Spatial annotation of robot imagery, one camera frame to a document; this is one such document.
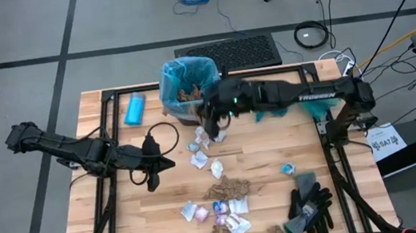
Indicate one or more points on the white tissue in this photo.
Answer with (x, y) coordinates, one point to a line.
(217, 168)

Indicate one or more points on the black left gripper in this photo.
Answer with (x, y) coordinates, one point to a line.
(143, 157)

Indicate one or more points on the pale blue wrapper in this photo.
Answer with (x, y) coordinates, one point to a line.
(192, 147)

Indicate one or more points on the large brown paper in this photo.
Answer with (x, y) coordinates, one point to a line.
(227, 189)

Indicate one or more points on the small white paper scrap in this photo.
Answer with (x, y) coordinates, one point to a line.
(206, 145)

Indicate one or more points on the small pink plastic wad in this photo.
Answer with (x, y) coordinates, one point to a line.
(221, 220)

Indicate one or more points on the black grey-cuffed work glove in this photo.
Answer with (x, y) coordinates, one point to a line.
(306, 184)
(297, 225)

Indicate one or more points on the white SA7 sign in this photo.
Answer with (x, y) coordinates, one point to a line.
(386, 143)

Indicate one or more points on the black perforated floor mat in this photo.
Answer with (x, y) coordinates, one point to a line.
(244, 52)

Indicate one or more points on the white power strip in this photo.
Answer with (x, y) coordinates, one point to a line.
(348, 70)

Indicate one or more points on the teal loose trash bag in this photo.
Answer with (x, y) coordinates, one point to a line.
(317, 109)

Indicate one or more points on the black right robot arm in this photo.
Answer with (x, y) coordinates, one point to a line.
(309, 93)

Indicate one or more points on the white square plastic piece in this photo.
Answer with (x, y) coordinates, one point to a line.
(239, 205)

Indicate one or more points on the white wrapper with black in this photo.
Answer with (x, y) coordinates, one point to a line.
(222, 136)

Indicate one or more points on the long white paper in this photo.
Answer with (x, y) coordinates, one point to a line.
(198, 133)

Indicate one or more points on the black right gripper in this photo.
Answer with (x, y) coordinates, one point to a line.
(229, 97)

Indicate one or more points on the white angular plastic scrap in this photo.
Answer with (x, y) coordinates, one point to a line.
(189, 211)

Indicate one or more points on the blue rimmed white wrapper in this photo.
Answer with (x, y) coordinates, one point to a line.
(288, 169)

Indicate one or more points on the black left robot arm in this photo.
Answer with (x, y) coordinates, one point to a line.
(67, 149)

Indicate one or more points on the blue pink plastic wad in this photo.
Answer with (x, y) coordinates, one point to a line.
(220, 207)

